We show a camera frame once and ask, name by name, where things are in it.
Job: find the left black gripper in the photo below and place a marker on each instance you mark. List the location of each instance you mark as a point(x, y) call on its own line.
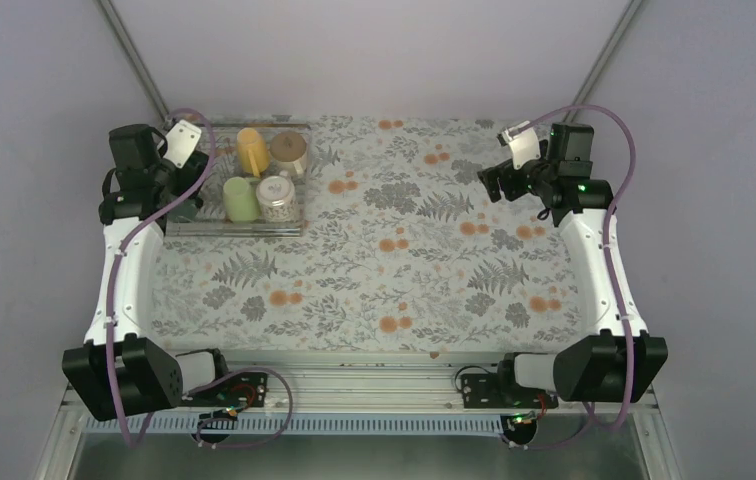
point(189, 180)

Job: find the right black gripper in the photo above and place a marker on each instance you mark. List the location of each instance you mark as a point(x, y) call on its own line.
point(490, 178)

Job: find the dark grey-green mug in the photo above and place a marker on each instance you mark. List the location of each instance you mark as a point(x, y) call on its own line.
point(186, 211)

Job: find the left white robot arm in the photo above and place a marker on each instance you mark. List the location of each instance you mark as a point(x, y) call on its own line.
point(120, 370)

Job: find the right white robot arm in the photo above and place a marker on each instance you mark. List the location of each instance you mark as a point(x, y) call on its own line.
point(617, 359)

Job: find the light green cup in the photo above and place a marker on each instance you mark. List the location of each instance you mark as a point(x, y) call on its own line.
point(239, 199)

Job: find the yellow mug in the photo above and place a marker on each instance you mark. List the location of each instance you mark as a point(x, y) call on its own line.
point(252, 152)

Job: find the white patterned cup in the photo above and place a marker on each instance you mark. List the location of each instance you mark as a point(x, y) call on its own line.
point(276, 196)

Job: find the beige brown mug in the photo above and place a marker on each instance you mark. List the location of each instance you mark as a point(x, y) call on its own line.
point(290, 153)

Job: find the floral patterned tablecloth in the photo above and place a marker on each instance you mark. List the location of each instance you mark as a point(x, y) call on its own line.
point(401, 250)

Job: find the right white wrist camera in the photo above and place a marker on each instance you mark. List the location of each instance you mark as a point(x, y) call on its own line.
point(523, 143)

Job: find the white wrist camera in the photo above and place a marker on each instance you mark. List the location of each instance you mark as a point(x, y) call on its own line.
point(181, 142)
point(523, 143)

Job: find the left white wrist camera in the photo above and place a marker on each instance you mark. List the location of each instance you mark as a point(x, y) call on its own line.
point(181, 142)

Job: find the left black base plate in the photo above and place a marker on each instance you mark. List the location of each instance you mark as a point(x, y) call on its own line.
point(247, 390)

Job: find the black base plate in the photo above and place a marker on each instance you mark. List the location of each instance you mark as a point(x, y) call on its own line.
point(484, 391)
point(247, 390)

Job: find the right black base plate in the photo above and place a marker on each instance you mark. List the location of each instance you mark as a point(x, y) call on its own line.
point(484, 391)

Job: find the aluminium mounting rail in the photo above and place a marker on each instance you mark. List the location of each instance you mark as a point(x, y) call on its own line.
point(371, 382)

